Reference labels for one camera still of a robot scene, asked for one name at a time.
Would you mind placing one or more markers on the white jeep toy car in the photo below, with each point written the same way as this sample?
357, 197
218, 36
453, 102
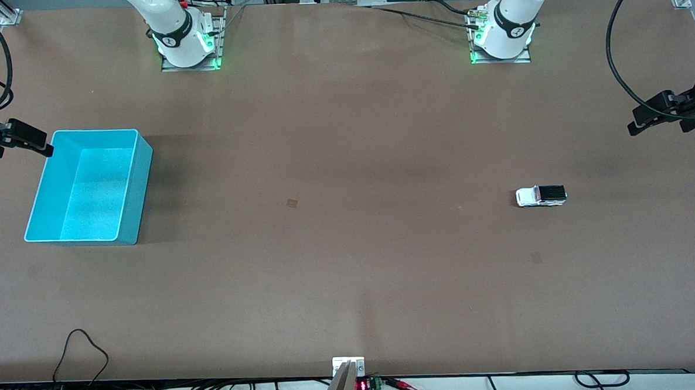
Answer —
535, 197

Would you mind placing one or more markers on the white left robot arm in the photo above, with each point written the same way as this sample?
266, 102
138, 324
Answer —
516, 17

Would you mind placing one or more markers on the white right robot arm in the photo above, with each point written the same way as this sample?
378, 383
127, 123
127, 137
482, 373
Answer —
170, 21

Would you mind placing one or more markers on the teal plastic bin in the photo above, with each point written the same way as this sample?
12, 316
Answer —
89, 194

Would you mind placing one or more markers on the green terminal block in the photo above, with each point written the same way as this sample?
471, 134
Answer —
376, 383

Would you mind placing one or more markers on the red digit display module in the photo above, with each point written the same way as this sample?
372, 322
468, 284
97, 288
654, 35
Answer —
362, 386

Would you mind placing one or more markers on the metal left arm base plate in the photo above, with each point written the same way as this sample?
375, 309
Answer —
500, 61

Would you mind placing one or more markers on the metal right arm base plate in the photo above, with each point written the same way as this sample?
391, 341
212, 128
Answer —
189, 68

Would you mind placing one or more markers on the white mounting bracket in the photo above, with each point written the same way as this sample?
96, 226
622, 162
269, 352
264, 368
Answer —
338, 362

